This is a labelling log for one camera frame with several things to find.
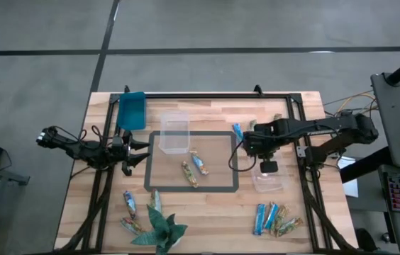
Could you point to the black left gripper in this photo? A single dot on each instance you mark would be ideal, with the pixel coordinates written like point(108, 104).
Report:
point(120, 150)

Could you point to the clear mat with grey border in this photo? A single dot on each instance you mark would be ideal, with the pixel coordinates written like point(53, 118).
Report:
point(214, 159)

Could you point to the black cart foot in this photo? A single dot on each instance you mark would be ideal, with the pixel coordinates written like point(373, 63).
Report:
point(365, 241)

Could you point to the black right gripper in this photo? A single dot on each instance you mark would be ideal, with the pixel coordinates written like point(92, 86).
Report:
point(258, 143)

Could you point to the black diagonal frame brace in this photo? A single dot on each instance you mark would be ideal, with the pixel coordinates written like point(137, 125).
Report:
point(76, 235)
point(336, 236)

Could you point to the black table clamp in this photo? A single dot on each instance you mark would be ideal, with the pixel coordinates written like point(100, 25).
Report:
point(126, 89)
point(257, 90)

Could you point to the tall clear plastic container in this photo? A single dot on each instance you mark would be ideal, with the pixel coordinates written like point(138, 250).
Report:
point(175, 138)

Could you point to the black cart crossbar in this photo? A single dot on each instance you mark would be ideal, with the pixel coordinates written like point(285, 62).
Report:
point(366, 164)

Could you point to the white green wrapper granola bar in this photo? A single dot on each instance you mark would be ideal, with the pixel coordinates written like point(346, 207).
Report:
point(155, 199)

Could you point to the grey side stand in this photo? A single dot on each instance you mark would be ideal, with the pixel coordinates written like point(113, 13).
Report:
point(8, 177)

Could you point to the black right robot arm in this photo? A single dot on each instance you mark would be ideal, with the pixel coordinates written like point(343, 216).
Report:
point(313, 127)

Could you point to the green red wrapper granola bar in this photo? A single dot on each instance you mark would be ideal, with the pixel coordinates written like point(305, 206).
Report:
point(130, 225)

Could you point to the green artificial plant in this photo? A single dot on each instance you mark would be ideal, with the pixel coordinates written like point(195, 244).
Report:
point(161, 230)

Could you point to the silver metal bracket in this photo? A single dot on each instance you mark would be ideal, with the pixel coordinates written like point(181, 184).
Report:
point(301, 151)

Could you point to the blue plastic bin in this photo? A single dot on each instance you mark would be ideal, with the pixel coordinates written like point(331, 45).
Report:
point(131, 111)

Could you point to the white paper sheet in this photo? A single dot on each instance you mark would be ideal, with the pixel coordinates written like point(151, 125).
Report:
point(351, 187)

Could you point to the blue orange wrapper granola bar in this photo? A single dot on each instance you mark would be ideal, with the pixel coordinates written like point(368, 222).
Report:
point(130, 204)

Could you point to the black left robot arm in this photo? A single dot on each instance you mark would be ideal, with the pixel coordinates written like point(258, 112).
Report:
point(79, 148)

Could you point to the shallow clear plastic container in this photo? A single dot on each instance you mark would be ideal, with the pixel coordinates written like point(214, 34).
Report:
point(274, 182)

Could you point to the grey metal cart shelf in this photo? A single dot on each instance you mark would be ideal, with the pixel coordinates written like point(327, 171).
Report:
point(395, 117)

